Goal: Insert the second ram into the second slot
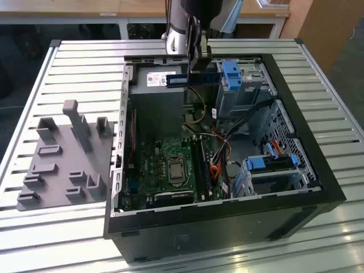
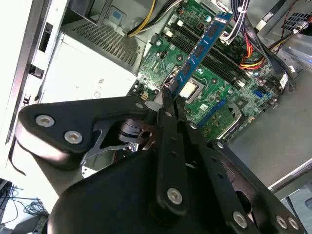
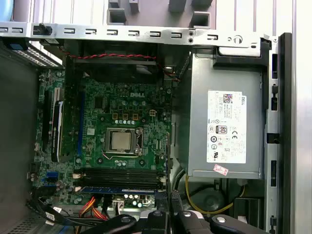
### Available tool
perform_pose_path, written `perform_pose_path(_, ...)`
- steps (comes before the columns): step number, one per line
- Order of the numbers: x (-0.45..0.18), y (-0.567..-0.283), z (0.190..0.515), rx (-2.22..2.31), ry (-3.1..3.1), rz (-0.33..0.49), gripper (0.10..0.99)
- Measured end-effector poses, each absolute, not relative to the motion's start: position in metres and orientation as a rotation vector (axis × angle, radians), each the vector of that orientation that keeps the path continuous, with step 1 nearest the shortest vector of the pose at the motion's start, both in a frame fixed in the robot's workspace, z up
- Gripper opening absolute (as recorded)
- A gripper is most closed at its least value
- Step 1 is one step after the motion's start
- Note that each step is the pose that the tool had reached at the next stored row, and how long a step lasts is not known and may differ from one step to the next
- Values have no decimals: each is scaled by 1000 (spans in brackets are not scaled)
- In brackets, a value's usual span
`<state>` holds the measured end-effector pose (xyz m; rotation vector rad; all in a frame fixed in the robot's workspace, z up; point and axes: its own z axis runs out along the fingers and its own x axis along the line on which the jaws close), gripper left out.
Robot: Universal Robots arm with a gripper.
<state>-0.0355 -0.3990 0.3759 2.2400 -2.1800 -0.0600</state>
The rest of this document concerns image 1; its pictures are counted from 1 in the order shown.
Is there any hard disk in blue carrier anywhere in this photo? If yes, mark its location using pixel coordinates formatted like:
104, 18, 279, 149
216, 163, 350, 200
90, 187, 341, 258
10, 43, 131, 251
244, 153, 299, 173

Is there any RAM slot with white clip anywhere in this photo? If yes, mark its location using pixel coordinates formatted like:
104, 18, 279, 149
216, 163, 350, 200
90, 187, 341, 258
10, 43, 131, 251
191, 135, 203, 204

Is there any blue RAM stick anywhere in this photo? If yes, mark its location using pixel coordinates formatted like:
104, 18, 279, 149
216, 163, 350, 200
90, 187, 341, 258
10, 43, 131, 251
166, 72, 222, 86

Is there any green motherboard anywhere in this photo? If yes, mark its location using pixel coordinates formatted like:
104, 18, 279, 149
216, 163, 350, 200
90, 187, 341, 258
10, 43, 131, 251
124, 135, 229, 212

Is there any wooden cabinet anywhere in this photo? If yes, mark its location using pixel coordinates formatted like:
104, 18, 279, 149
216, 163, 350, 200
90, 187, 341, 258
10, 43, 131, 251
280, 0, 364, 75

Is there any metal disk bay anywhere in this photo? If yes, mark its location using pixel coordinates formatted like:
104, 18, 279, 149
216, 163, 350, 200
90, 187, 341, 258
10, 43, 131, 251
231, 155, 322, 199

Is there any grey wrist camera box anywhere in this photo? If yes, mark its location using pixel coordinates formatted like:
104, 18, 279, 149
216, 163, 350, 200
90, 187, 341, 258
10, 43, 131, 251
257, 0, 288, 9

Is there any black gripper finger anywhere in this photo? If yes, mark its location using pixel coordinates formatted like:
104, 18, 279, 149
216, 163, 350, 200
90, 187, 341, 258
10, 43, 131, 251
187, 28, 213, 76

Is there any grey parts rack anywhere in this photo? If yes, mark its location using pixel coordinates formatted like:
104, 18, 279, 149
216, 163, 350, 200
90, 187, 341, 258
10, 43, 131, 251
16, 99, 115, 212

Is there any orange disk wire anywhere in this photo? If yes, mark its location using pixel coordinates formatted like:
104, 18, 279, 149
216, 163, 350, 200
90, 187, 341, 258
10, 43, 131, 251
268, 140, 288, 158

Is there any grey power supply unit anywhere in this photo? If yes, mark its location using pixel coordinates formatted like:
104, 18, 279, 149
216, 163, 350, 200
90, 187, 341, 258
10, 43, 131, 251
129, 67, 188, 140

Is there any thick black cable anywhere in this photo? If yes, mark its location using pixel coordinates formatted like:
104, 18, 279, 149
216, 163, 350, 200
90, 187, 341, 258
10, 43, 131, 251
223, 99, 272, 143

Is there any white green black wire bundle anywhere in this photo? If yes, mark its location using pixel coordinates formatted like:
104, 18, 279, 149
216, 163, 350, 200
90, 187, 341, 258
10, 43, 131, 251
183, 125, 226, 140

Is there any black PC case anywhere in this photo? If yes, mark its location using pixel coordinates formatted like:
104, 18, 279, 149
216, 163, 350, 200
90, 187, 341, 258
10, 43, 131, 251
102, 52, 347, 264

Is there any white framed wooden desk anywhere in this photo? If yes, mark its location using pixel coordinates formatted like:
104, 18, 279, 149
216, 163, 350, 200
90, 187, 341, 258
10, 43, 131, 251
0, 0, 291, 40

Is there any orange red wire bundle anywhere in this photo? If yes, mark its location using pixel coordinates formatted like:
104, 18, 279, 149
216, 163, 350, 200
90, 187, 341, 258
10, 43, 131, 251
209, 125, 233, 183

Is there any yellow black wire bundle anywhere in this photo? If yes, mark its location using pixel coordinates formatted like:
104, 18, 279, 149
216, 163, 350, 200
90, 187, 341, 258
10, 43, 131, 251
181, 85, 207, 126

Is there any metal drive cage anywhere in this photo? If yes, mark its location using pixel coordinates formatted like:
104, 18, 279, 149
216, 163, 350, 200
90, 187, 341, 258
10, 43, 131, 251
214, 58, 278, 121

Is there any blue plastic drive bracket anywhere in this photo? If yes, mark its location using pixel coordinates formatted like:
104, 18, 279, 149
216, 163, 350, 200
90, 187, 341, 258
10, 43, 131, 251
222, 60, 243, 90

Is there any silver CPU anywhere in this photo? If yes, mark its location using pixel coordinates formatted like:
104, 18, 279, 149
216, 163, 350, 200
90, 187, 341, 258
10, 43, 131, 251
169, 164, 183, 179

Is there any black graphics card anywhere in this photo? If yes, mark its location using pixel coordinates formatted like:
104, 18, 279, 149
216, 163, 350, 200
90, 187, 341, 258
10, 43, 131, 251
153, 189, 196, 206

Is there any metal CPU socket cover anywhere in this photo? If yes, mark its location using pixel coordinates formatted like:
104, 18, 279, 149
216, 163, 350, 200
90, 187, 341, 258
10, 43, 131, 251
166, 155, 187, 189

